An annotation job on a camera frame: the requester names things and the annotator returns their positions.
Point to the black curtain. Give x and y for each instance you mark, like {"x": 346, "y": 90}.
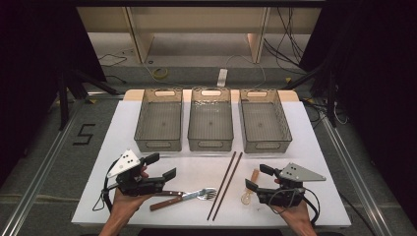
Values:
{"x": 377, "y": 65}
{"x": 26, "y": 65}

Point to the grey translucent plastic bin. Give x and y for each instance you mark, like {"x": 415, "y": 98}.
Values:
{"x": 209, "y": 114}
{"x": 157, "y": 118}
{"x": 262, "y": 114}

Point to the white power strip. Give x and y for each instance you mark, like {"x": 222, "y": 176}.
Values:
{"x": 222, "y": 78}

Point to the person's left hand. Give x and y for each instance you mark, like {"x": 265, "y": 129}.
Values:
{"x": 126, "y": 201}

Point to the short aluminium floor rail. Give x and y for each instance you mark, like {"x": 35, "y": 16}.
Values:
{"x": 105, "y": 95}

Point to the long aluminium floor rail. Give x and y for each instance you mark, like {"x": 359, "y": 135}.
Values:
{"x": 354, "y": 173}
{"x": 39, "y": 170}

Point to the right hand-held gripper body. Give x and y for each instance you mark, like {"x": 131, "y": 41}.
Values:
{"x": 298, "y": 173}

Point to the yellow tape roll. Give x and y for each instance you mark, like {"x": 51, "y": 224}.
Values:
{"x": 155, "y": 74}

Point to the black metal stand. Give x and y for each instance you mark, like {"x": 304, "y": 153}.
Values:
{"x": 63, "y": 105}
{"x": 331, "y": 98}

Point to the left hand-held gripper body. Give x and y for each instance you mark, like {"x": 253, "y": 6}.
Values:
{"x": 126, "y": 164}

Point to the beige wooden shelf unit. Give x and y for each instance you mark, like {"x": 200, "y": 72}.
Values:
{"x": 196, "y": 19}

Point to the person's right hand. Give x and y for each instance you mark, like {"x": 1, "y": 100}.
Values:
{"x": 296, "y": 216}

